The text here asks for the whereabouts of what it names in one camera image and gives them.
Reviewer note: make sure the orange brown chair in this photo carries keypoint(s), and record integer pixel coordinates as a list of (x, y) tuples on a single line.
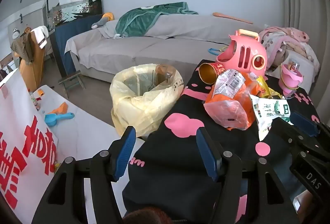
[(32, 72)]

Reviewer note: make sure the black pink-spotted tablecloth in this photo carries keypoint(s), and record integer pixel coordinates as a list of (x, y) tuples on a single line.
[(180, 157)]

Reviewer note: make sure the green white snack bag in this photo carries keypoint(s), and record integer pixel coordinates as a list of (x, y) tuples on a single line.
[(268, 110)]

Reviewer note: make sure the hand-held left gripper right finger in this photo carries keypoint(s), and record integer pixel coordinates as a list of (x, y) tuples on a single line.
[(206, 154)]

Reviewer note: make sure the grey sofa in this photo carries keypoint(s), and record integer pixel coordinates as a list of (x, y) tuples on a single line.
[(154, 51)]

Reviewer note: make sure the orange toy rake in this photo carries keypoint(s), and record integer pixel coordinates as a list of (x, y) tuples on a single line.
[(59, 108)]

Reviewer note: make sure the orange plastic bag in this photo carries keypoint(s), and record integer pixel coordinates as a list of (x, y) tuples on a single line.
[(232, 113)]

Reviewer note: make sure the white barcode wrapper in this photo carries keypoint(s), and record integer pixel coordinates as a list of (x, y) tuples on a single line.
[(228, 83)]

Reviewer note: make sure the yellow snack packet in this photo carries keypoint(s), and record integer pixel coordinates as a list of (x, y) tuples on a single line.
[(266, 88)]

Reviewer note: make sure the brown paper bag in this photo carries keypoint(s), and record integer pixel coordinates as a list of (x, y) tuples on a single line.
[(165, 74)]

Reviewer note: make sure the glass fish tank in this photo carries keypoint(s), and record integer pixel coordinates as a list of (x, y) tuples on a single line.
[(74, 10)]

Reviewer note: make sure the pink plastic toy carrier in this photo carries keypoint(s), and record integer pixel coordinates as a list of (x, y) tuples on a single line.
[(242, 56)]

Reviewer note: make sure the blue scissors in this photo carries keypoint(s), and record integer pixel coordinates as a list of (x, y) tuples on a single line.
[(214, 51)]

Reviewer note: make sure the small wooden stool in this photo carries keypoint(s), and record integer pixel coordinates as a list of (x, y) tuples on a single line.
[(72, 79)]

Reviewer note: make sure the small orange toy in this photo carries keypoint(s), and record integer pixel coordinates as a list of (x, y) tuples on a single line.
[(41, 93)]

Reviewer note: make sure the person's maroon clothing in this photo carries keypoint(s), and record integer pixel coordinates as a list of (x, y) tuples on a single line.
[(147, 216)]

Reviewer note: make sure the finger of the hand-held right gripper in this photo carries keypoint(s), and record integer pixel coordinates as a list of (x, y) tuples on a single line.
[(296, 141), (304, 123)]

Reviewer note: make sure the pink floral blanket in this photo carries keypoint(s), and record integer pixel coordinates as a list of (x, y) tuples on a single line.
[(286, 38)]

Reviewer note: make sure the dark blue cabinet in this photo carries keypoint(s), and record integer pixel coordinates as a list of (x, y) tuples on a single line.
[(67, 41)]

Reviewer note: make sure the white towel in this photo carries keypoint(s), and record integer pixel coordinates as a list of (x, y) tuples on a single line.
[(41, 37)]

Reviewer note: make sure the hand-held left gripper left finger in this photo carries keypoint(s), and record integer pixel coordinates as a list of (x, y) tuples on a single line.
[(126, 151)]

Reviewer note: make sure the white banner red characters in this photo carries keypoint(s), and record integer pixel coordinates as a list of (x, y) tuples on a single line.
[(20, 120)]

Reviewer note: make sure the green blanket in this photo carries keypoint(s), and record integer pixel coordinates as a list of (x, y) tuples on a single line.
[(140, 19)]

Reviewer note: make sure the white storage box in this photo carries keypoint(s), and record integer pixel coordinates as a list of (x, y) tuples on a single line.
[(304, 66)]

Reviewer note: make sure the blue toy scoop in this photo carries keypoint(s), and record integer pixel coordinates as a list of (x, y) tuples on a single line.
[(56, 119)]

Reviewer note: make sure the grey orange stuffed toy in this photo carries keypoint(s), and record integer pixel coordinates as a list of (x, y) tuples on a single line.
[(103, 20)]

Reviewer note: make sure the heap of small toys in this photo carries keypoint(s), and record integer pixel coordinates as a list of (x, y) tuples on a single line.
[(34, 101)]

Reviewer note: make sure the pink toy bucket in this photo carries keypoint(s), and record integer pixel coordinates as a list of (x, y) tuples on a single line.
[(290, 82)]

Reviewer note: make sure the long wooden stick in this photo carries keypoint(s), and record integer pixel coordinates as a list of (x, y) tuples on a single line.
[(232, 17)]

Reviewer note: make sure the bin with yellowish plastic bag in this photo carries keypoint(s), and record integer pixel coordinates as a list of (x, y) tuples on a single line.
[(134, 108)]

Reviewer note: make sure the red paper cup gold inside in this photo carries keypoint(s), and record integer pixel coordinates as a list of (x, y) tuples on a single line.
[(207, 74)]

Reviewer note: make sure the olive cloth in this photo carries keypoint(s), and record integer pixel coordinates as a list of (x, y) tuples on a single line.
[(23, 48)]

